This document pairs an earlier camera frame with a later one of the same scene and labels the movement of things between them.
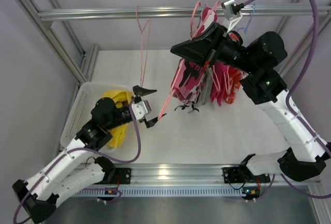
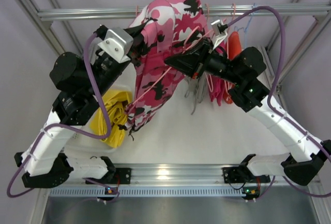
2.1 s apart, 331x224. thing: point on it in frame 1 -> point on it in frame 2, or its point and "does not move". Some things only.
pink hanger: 192,33 -> 185,40
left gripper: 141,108 -> 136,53
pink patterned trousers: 190,76 -> 175,23
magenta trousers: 220,81 does not move
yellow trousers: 122,99 does not move
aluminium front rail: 200,175 does not move
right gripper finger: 197,49 -> 187,63
